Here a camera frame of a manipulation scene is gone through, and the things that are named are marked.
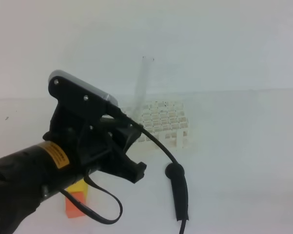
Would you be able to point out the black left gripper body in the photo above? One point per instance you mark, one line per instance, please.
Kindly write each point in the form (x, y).
(81, 126)

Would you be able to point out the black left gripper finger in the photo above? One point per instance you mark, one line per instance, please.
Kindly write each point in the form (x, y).
(123, 137)
(118, 164)

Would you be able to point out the clear glass test tube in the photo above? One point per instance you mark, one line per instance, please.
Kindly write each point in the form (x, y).
(141, 87)

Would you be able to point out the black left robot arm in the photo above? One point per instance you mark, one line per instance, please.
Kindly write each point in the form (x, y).
(25, 183)

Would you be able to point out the white plastic test tube rack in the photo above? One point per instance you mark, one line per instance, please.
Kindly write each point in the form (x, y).
(166, 120)

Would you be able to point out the yellow cube block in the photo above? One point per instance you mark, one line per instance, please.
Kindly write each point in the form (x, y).
(79, 190)

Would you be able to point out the black scoop tool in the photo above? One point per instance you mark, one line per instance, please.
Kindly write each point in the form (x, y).
(176, 174)

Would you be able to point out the orange cube block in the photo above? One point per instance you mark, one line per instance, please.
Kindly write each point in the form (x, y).
(70, 209)

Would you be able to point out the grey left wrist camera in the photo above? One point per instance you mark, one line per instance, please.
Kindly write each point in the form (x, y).
(83, 84)

